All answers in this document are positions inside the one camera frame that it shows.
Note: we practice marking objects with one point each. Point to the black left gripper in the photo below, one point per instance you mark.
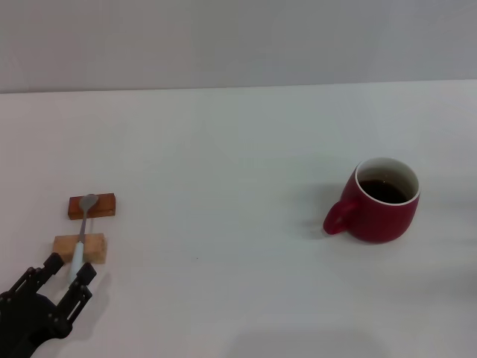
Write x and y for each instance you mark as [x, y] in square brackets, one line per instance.
[26, 320]

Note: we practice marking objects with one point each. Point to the red cup with coffee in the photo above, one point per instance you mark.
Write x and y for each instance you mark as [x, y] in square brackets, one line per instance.
[380, 220]

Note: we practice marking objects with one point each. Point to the light wooden block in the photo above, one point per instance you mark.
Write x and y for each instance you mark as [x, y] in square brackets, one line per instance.
[95, 248]

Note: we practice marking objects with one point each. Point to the dark reddish wooden block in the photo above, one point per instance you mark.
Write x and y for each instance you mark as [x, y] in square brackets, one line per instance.
[106, 205]

